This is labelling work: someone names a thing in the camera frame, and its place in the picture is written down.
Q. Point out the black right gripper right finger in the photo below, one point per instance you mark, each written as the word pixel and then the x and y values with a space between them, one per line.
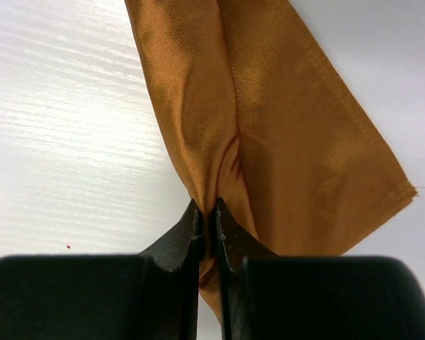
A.
pixel 267 296

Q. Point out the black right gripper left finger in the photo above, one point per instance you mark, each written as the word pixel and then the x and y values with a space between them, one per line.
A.
pixel 149 295

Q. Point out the orange cloth napkin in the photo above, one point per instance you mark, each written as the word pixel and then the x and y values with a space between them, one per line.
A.
pixel 252 112

